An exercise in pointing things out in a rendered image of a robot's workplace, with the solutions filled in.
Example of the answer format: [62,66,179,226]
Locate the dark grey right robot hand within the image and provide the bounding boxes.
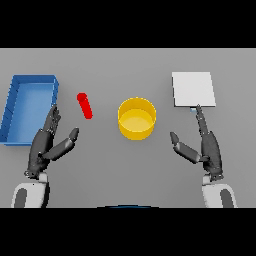
[169,104,225,182]

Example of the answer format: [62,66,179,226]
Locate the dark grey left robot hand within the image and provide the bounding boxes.
[23,104,80,180]

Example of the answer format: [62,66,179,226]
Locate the red beaker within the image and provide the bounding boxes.
[76,92,94,120]

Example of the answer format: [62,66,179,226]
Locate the pale square measuring scale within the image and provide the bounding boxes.
[171,71,217,112]

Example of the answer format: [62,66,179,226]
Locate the yellow bowl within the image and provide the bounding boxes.
[117,97,158,141]

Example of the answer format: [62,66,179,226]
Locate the blue rectangular tray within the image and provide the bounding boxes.
[0,74,60,147]

